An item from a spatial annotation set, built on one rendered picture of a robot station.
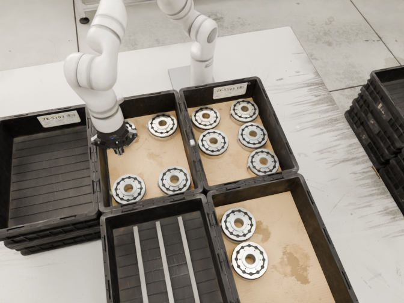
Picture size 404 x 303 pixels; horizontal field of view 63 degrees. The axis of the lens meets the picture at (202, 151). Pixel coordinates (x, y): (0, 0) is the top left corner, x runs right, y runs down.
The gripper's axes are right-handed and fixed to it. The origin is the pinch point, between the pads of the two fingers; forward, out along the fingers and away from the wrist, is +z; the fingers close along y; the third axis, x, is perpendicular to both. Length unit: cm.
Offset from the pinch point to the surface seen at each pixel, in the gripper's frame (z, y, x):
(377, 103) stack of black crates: 47, 126, 30
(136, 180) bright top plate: 12.2, 2.8, -4.6
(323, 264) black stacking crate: 13, 50, -42
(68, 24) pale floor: 98, -38, 191
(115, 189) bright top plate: 12.2, -4.0, -6.5
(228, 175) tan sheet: 15.1, 32.1, -8.0
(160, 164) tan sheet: 15.1, 11.1, 0.9
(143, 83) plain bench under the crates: 28, 11, 50
